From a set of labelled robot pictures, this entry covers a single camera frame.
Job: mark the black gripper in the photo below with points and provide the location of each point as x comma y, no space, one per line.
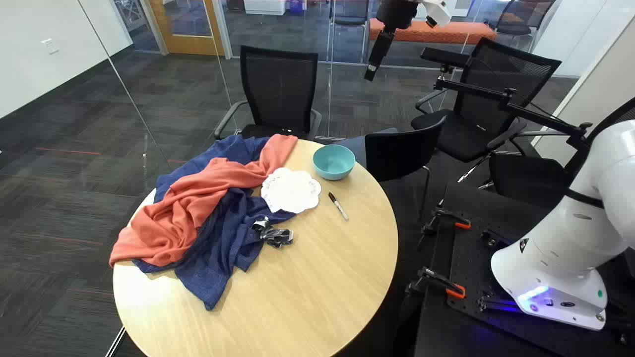
398,12

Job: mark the black and grey marker pen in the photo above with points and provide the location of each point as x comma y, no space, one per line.
339,206

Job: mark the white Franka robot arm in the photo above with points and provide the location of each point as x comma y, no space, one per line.
583,224

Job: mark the teal bowl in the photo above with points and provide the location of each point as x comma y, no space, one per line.
335,160

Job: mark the orange bench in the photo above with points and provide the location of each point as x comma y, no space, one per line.
464,32

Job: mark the black mesh office chair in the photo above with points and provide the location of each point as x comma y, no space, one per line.
279,85
497,85
398,151

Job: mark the white cabinet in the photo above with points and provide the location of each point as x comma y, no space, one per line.
265,6

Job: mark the white scalloped plate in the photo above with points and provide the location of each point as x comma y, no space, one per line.
291,190

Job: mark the wooden door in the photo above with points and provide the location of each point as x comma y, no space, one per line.
190,41

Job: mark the black office chair seat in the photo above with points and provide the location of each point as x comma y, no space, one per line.
529,178

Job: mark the black and silver metal clip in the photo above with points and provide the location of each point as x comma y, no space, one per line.
275,236

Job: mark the orange cloth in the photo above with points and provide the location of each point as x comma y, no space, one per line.
180,210

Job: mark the navy blue cloth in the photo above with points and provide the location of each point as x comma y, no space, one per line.
220,264

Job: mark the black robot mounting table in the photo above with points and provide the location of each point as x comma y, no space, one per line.
464,329

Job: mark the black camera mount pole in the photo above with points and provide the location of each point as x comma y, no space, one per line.
529,111

